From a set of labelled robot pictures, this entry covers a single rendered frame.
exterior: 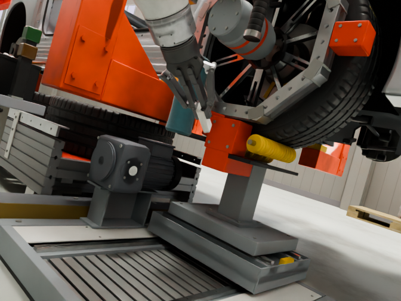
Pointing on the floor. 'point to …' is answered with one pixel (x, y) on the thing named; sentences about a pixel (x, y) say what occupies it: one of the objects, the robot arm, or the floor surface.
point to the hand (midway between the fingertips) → (204, 117)
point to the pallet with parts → (357, 212)
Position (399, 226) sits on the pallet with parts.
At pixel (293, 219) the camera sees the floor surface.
